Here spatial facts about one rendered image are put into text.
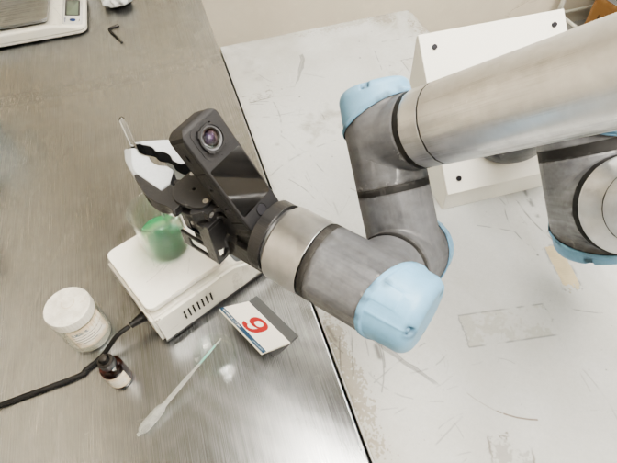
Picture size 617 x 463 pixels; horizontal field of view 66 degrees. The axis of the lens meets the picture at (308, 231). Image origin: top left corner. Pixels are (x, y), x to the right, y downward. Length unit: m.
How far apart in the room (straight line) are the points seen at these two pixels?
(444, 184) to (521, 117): 0.42
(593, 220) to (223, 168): 0.41
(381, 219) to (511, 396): 0.31
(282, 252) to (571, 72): 0.25
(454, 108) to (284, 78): 0.71
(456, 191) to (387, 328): 0.44
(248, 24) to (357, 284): 1.80
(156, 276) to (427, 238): 0.35
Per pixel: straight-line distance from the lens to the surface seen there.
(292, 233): 0.41
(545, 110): 0.37
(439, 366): 0.67
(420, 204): 0.48
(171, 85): 1.11
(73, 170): 0.98
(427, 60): 0.80
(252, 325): 0.66
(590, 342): 0.76
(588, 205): 0.62
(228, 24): 2.10
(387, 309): 0.38
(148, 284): 0.65
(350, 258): 0.40
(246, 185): 0.44
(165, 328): 0.67
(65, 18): 1.40
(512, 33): 0.87
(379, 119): 0.46
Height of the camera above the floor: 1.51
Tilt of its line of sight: 52 degrees down
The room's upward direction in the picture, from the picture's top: 3 degrees counter-clockwise
